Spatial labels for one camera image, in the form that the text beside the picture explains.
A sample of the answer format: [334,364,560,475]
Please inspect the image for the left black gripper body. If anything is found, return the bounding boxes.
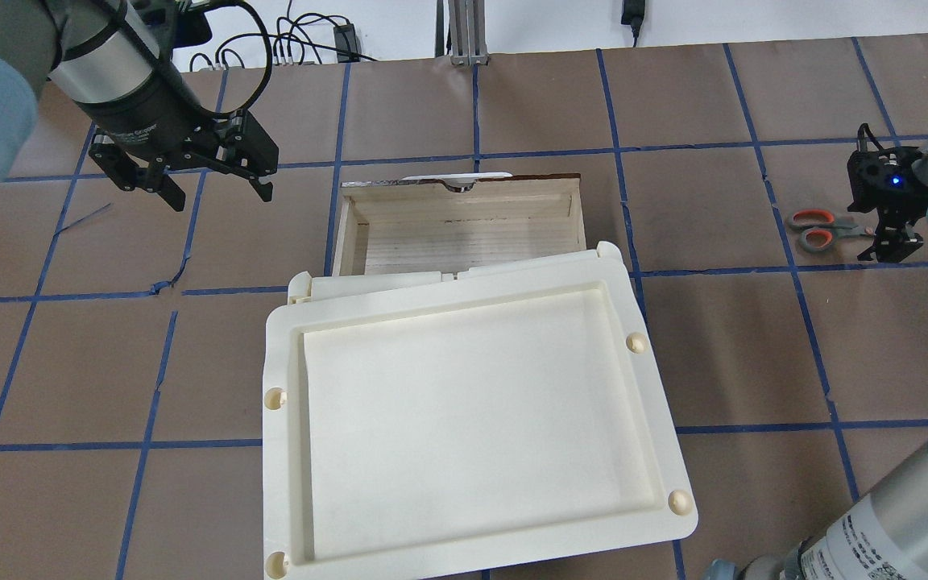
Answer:
[89,77,279,194]

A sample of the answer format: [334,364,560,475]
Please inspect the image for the aluminium frame post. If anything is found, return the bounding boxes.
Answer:
[434,1,490,67]

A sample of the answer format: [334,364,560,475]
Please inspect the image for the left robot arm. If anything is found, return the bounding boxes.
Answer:
[0,1,279,212]

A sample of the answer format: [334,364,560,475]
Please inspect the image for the black power adapter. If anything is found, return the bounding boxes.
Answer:
[621,0,647,45]

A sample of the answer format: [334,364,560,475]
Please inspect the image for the wooden drawer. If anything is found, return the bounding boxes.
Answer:
[330,172,586,276]

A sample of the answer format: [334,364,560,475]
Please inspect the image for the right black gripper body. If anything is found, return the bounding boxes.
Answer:
[847,122,928,242]

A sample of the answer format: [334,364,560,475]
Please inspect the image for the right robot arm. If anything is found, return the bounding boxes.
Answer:
[703,124,928,579]

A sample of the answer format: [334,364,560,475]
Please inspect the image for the cream plastic storage box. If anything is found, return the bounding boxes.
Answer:
[286,241,624,305]

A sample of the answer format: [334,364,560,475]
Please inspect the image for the orange grey scissors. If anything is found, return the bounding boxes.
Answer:
[785,208,876,254]

